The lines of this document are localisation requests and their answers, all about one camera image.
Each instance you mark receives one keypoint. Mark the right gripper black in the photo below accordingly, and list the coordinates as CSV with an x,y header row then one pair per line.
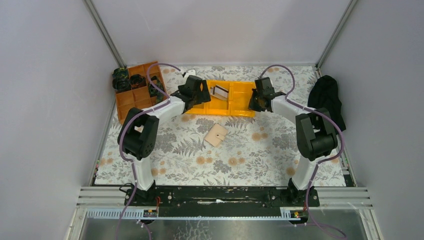
x,y
257,98

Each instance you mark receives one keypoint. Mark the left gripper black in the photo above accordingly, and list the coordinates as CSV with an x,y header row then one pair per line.
x,y
199,93

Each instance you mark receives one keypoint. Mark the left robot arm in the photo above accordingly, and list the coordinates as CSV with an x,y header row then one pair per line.
x,y
138,134

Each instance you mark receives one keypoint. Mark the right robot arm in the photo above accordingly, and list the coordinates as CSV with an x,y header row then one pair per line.
x,y
316,136

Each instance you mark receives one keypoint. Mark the card in middle bin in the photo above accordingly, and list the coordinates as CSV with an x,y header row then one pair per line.
x,y
219,92

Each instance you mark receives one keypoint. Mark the yellow three-compartment bin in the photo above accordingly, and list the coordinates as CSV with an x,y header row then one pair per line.
x,y
239,96

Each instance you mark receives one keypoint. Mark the camo belt in tray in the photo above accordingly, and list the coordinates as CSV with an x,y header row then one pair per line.
x,y
155,95

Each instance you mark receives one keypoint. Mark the orange compartment tray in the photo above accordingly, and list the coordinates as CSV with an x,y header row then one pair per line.
x,y
140,97

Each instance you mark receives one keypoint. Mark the rolled belt in tray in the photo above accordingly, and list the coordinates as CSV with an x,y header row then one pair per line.
x,y
137,81

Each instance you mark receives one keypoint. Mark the black cloth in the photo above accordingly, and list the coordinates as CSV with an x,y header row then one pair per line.
x,y
325,94

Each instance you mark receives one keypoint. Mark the rolled camo belt outside tray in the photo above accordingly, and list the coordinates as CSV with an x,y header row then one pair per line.
x,y
120,80

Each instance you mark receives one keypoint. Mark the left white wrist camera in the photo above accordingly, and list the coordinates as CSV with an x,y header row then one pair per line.
x,y
189,72

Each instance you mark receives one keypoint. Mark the aluminium frame rails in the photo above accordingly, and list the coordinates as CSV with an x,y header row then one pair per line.
x,y
346,212

